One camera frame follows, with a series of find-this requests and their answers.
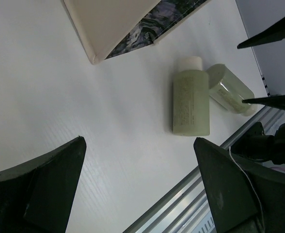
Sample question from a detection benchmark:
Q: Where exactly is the white slotted cable duct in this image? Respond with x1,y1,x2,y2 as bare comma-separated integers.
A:
178,212,216,233

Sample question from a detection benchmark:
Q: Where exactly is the cream canvas tote bag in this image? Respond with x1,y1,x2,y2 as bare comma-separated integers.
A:
62,0,207,65

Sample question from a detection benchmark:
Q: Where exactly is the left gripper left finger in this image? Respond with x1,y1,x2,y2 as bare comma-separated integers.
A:
0,136,86,233

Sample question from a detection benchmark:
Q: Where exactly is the pale green bottle white cap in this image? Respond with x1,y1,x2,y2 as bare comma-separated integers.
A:
173,56,210,136

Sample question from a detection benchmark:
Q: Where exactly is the aluminium mounting rail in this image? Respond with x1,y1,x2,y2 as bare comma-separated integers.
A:
123,106,285,233

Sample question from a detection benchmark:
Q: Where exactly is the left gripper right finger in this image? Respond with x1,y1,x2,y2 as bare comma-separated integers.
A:
193,137,285,233

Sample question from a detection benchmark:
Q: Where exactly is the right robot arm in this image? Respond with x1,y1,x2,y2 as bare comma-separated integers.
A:
237,17,285,165

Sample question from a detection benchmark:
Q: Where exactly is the olive green clear bottle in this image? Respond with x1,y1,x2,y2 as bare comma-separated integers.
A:
206,64,257,117

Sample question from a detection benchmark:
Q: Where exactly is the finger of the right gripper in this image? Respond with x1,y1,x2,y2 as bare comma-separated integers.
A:
237,17,285,49
242,95,285,111

